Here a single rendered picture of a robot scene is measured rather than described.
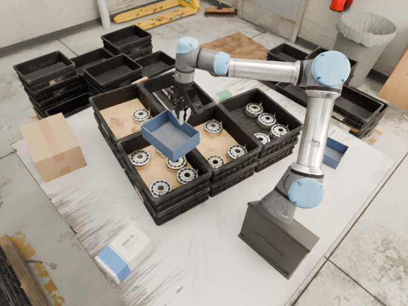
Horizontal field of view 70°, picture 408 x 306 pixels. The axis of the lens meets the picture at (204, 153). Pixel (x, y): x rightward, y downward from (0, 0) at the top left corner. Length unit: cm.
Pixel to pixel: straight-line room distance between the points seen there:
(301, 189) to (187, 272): 61
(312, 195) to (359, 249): 143
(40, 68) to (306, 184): 250
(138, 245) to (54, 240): 114
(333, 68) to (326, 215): 81
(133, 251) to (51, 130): 81
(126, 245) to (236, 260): 48
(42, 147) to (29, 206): 99
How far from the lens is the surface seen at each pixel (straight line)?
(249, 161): 147
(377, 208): 274
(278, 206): 121
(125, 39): 327
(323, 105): 106
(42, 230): 243
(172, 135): 127
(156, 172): 144
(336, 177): 178
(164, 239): 140
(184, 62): 108
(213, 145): 156
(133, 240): 131
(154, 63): 306
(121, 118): 174
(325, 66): 104
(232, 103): 174
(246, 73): 118
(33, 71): 299
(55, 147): 164
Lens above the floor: 196
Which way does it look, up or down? 48 degrees down
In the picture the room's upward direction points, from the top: 4 degrees clockwise
